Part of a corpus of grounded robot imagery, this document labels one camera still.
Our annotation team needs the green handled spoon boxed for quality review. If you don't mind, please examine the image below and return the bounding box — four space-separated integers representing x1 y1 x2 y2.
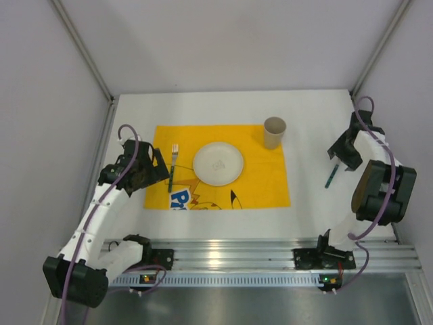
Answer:
325 161 340 189

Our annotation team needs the green handled fork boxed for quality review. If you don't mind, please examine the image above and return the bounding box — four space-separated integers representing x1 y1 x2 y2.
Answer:
168 144 179 193

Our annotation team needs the white bowl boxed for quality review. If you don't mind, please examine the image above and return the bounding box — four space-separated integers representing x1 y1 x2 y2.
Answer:
193 142 244 187

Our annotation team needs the beige paper cup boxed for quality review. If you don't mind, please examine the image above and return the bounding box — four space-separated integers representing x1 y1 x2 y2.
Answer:
264 116 287 150

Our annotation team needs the yellow cartoon placemat cloth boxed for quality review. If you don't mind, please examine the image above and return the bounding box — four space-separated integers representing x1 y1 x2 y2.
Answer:
143 125 290 211

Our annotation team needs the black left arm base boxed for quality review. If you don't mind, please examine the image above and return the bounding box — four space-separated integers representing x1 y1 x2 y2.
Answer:
127 248 175 270

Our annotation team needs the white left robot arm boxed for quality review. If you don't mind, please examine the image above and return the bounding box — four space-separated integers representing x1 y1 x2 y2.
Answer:
43 139 169 308

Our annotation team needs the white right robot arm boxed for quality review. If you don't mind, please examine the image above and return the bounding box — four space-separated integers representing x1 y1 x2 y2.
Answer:
317 110 417 259

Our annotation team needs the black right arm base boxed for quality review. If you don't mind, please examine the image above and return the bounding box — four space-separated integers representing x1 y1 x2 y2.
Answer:
293 247 356 270

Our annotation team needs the aluminium rail frame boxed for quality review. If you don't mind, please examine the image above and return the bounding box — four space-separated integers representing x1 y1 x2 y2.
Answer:
152 240 421 273

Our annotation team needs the perforated metal cable tray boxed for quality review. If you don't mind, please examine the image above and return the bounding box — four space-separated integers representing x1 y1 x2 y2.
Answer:
109 272 342 288

